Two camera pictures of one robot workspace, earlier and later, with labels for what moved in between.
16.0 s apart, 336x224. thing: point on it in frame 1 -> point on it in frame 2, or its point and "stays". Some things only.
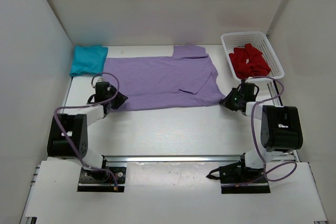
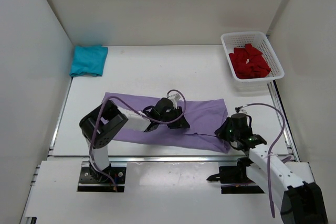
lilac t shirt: [188, 78] -> [203, 116]
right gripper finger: [229, 101] -> [223, 131]
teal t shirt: [88, 60] stays
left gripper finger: [118, 101] -> [180, 123]
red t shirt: [248, 62] stays
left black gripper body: [112, 90] -> [172, 115]
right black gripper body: [239, 99] -> [235, 136]
